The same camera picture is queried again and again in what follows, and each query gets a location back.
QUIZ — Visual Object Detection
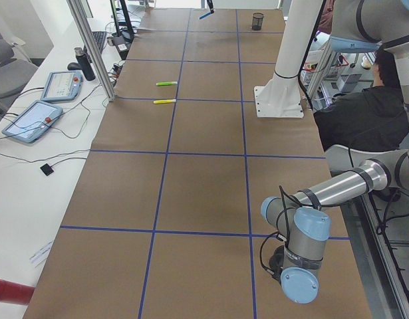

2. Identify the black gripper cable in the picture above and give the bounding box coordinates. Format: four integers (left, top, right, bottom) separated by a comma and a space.
259, 185, 291, 278

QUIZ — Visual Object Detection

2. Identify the black water bottle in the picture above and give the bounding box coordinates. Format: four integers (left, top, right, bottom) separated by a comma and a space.
74, 47, 96, 81

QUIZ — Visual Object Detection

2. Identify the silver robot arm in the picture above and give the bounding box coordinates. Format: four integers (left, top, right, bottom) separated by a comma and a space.
261, 1, 409, 304

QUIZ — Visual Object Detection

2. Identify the red cylinder object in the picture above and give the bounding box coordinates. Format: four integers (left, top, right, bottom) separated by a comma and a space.
0, 279, 35, 306

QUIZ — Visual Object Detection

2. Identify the yellow highlighter pen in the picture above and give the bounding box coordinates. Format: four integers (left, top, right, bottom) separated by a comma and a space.
153, 99, 177, 104

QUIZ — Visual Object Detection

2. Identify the teach pendant tablet far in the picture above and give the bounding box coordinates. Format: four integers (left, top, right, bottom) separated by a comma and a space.
41, 70, 83, 102

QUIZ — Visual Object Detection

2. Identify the green highlighter pen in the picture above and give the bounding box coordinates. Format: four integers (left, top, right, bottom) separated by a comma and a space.
156, 81, 178, 86

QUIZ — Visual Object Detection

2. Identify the black mesh pen cup right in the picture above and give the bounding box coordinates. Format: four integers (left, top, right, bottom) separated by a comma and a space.
251, 12, 264, 31

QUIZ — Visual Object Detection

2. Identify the small black square sensor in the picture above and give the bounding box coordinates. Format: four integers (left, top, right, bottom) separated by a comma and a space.
40, 163, 54, 176

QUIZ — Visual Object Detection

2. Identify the blue highlighter pen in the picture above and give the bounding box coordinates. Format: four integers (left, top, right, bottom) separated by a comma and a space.
199, 11, 214, 20

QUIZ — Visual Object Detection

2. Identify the seated person in black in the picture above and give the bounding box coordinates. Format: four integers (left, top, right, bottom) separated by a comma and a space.
314, 47, 409, 152

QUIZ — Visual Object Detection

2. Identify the teach pendant tablet near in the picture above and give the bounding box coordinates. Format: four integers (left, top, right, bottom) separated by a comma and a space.
1, 100, 63, 144

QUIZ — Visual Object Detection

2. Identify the white camera stand base plate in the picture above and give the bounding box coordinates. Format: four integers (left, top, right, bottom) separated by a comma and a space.
253, 84, 304, 118

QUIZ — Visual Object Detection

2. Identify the brown paper table mat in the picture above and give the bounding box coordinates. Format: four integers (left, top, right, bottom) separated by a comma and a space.
25, 9, 371, 318

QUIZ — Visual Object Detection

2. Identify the black keyboard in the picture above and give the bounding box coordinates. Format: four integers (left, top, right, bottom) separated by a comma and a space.
92, 31, 107, 53

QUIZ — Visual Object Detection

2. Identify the aluminium frame post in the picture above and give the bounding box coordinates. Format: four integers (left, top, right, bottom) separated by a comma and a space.
67, 0, 115, 102

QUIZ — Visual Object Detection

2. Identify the teach pendant tablet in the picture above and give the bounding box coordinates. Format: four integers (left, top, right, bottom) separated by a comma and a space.
1, 100, 63, 144
41, 70, 83, 102

